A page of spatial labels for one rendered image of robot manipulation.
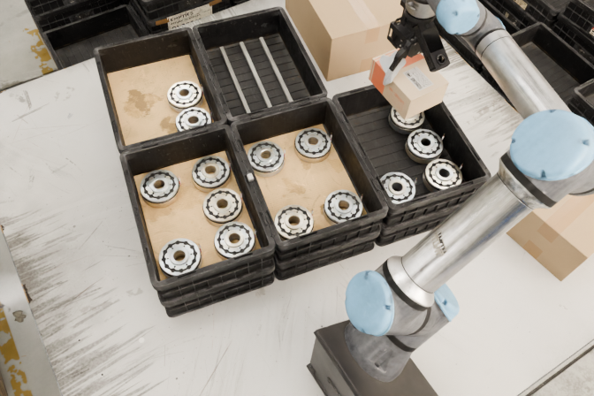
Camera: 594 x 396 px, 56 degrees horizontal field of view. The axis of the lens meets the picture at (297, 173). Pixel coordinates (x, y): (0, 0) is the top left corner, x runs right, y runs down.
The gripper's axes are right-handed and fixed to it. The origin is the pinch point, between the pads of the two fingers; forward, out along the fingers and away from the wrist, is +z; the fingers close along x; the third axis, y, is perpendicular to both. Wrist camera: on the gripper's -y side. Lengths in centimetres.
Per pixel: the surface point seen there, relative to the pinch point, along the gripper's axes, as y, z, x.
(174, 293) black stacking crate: -12, 26, 74
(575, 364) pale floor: -79, 110, -48
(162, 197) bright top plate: 13, 24, 66
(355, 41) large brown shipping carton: 36.0, 23.6, -12.0
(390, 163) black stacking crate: -6.9, 26.9, 5.0
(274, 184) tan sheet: 3.5, 26.8, 37.1
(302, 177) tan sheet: 1.6, 26.8, 29.1
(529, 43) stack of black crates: 35, 71, -115
